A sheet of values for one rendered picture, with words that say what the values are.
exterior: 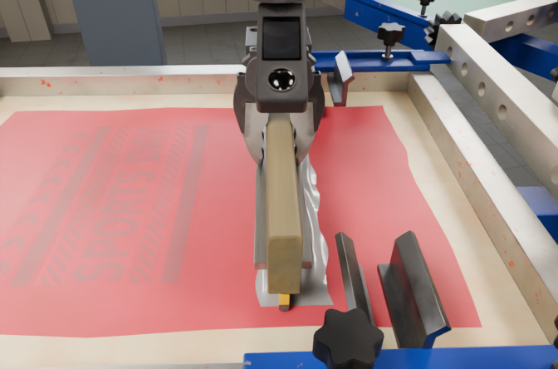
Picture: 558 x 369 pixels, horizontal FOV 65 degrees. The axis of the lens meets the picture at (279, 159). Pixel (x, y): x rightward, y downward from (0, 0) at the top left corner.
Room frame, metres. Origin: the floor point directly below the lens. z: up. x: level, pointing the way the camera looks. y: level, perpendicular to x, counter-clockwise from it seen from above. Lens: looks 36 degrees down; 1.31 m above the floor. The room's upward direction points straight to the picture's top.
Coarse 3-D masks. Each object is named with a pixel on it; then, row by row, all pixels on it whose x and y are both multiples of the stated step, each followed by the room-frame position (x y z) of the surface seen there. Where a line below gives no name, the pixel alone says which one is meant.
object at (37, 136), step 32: (0, 128) 0.57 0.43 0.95; (32, 128) 0.57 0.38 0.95; (64, 128) 0.57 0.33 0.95; (224, 128) 0.57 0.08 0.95; (320, 128) 0.57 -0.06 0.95; (352, 128) 0.57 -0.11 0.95; (384, 128) 0.57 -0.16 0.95; (0, 160) 0.49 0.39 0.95; (32, 160) 0.49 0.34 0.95; (224, 160) 0.49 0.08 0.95; (320, 160) 0.49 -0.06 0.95; (352, 160) 0.49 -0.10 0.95; (384, 160) 0.49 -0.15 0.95
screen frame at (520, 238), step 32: (416, 96) 0.64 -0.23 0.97; (448, 96) 0.60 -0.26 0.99; (448, 128) 0.51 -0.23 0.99; (448, 160) 0.48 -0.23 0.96; (480, 160) 0.44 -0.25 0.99; (480, 192) 0.39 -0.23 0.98; (512, 192) 0.38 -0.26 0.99; (512, 224) 0.32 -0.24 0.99; (512, 256) 0.30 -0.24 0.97; (544, 256) 0.28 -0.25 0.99; (544, 288) 0.25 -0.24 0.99; (544, 320) 0.23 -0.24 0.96
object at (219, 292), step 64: (0, 192) 0.42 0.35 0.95; (320, 192) 0.42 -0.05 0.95; (384, 192) 0.42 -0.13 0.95; (192, 256) 0.31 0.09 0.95; (384, 256) 0.31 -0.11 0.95; (448, 256) 0.31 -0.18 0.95; (0, 320) 0.24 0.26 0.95; (64, 320) 0.24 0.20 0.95; (128, 320) 0.24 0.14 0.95; (192, 320) 0.24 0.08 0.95; (256, 320) 0.24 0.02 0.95; (320, 320) 0.24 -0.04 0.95; (384, 320) 0.24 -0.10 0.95; (448, 320) 0.24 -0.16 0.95
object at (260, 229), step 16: (256, 176) 0.41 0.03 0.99; (256, 192) 0.38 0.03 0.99; (304, 192) 0.38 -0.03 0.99; (256, 208) 0.35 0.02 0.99; (304, 208) 0.35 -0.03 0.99; (256, 224) 0.33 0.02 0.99; (304, 224) 0.33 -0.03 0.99; (256, 240) 0.30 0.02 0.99; (304, 240) 0.30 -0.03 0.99; (256, 256) 0.28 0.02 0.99; (304, 256) 0.28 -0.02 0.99
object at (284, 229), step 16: (272, 128) 0.41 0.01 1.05; (288, 128) 0.41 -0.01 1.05; (272, 144) 0.38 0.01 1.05; (288, 144) 0.38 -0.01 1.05; (272, 160) 0.35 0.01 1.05; (288, 160) 0.35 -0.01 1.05; (272, 176) 0.33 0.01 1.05; (288, 176) 0.33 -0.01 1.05; (272, 192) 0.30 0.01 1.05; (288, 192) 0.30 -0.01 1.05; (272, 208) 0.28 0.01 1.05; (288, 208) 0.28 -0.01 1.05; (272, 224) 0.26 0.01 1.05; (288, 224) 0.26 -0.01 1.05; (272, 240) 0.25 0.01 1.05; (288, 240) 0.25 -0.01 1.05; (272, 256) 0.25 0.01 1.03; (288, 256) 0.25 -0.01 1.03; (272, 272) 0.25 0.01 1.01; (288, 272) 0.25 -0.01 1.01; (272, 288) 0.25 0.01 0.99; (288, 288) 0.25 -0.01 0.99
